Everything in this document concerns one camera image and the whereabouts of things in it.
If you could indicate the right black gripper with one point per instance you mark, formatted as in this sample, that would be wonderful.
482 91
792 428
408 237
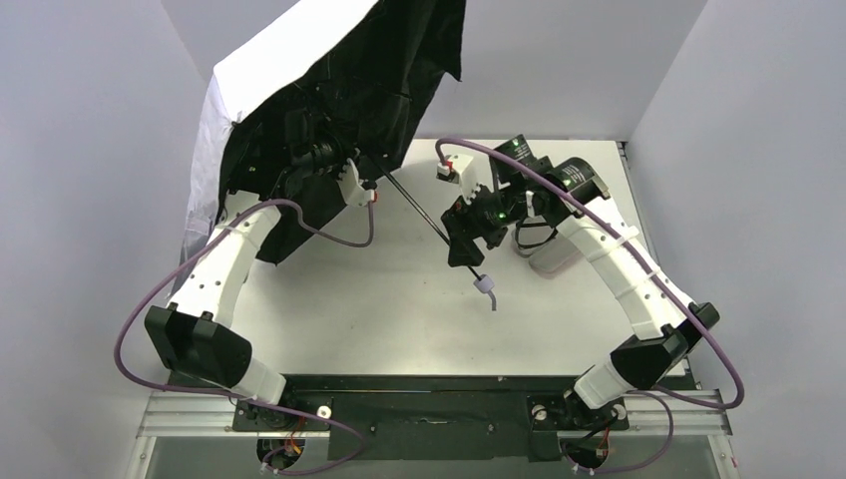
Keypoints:
465 225

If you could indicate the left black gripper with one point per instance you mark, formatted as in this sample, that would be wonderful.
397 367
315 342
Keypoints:
323 154

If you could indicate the lilac folding umbrella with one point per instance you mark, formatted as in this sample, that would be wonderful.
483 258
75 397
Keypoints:
327 85

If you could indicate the pink umbrella case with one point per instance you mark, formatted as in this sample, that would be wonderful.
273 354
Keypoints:
544 249

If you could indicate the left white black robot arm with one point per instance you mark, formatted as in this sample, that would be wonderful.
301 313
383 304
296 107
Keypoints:
218 291

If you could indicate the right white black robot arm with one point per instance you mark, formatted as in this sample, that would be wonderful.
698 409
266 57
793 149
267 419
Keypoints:
572 199

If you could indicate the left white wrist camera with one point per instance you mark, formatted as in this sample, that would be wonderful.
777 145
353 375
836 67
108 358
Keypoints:
352 188

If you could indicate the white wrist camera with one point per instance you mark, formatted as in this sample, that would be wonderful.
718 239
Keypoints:
460 170
352 188

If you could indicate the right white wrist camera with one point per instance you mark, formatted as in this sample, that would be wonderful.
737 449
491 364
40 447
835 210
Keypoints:
460 170

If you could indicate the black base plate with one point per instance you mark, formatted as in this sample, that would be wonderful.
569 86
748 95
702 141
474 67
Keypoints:
427 418

